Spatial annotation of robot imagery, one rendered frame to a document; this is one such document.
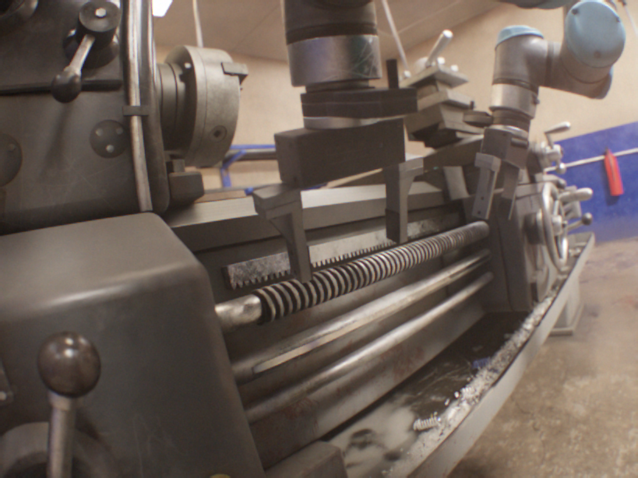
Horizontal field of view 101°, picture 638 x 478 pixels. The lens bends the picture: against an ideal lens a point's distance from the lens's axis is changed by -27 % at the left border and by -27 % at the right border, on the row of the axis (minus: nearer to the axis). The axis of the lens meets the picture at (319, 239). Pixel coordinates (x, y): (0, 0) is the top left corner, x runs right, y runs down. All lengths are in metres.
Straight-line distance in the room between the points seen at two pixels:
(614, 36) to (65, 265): 0.65
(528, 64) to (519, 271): 0.45
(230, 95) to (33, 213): 0.42
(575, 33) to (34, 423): 0.67
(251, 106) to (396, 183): 4.42
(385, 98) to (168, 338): 0.24
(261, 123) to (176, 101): 4.12
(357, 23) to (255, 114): 4.46
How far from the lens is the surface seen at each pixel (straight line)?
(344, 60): 0.33
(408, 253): 0.57
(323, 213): 0.55
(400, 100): 0.30
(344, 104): 0.31
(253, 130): 4.66
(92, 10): 0.41
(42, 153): 0.40
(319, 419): 0.58
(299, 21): 0.34
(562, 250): 0.97
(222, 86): 0.67
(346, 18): 0.33
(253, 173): 4.45
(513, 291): 0.88
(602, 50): 0.56
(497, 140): 0.63
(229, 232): 0.45
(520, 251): 0.86
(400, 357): 0.71
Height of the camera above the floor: 0.78
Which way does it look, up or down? level
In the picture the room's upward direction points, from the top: 12 degrees counter-clockwise
